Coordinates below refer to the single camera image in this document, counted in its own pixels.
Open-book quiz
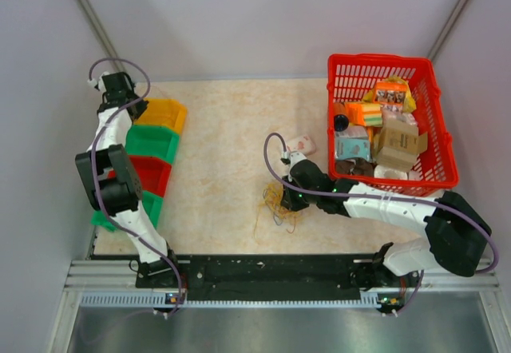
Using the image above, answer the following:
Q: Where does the yellow plastic bag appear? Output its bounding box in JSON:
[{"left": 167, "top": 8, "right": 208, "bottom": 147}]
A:
[{"left": 362, "top": 76, "right": 416, "bottom": 113}]

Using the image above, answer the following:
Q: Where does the lower green storage bin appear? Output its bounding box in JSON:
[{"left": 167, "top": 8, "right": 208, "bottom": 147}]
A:
[{"left": 91, "top": 191, "right": 163, "bottom": 232}]

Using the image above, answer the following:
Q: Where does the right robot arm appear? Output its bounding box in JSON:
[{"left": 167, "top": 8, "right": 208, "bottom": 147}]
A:
[{"left": 281, "top": 151, "right": 491, "bottom": 286}]

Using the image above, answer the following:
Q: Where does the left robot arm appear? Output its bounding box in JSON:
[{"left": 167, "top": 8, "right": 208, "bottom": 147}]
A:
[{"left": 75, "top": 72, "right": 181, "bottom": 287}]

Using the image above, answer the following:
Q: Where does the upper green storage bin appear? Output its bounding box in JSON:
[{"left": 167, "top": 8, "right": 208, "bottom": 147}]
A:
[{"left": 125, "top": 125, "right": 180, "bottom": 165}]

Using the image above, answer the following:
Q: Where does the pink tissue packet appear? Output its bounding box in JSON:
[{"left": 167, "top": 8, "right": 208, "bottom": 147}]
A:
[{"left": 286, "top": 134, "right": 316, "bottom": 157}]

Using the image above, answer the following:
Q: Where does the thin wire bundle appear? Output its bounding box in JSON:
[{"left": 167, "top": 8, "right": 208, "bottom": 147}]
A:
[{"left": 253, "top": 180, "right": 307, "bottom": 242}]

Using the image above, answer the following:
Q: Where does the brown cardboard box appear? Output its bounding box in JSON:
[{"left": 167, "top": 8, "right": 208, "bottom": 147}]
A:
[{"left": 374, "top": 119, "right": 428, "bottom": 173}]

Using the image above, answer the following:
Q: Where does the teal tissue pack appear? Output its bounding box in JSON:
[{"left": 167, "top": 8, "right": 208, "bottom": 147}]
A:
[{"left": 335, "top": 125, "right": 371, "bottom": 161}]

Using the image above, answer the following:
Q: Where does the red plastic basket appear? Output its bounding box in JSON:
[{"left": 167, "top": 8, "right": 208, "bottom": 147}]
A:
[{"left": 327, "top": 54, "right": 459, "bottom": 196}]

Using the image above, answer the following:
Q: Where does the red storage bin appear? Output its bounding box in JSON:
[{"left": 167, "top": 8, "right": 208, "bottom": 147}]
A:
[{"left": 129, "top": 155, "right": 172, "bottom": 197}]

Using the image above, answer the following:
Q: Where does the orange sponge pack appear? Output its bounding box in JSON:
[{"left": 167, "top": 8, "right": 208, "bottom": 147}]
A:
[{"left": 344, "top": 102, "right": 383, "bottom": 127}]

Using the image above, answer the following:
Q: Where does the green storage bin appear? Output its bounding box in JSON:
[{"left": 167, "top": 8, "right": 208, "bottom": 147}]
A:
[
  {"left": 91, "top": 191, "right": 163, "bottom": 232},
  {"left": 125, "top": 125, "right": 180, "bottom": 165}
]

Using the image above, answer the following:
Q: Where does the pink wrapped pack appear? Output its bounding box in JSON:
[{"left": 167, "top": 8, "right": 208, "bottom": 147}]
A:
[{"left": 381, "top": 105, "right": 418, "bottom": 127}]

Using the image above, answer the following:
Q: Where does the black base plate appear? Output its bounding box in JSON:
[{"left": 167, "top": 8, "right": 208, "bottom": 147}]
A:
[{"left": 135, "top": 254, "right": 418, "bottom": 302}]

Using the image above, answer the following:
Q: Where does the orange snack box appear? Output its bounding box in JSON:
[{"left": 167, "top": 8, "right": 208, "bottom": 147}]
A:
[{"left": 373, "top": 81, "right": 408, "bottom": 107}]

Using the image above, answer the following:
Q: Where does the black bottle cap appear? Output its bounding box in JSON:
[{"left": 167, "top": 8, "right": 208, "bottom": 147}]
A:
[{"left": 333, "top": 114, "right": 350, "bottom": 132}]

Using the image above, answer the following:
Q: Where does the yellow storage bin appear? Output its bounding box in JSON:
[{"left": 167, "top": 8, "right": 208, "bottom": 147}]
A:
[{"left": 135, "top": 98, "right": 188, "bottom": 135}]

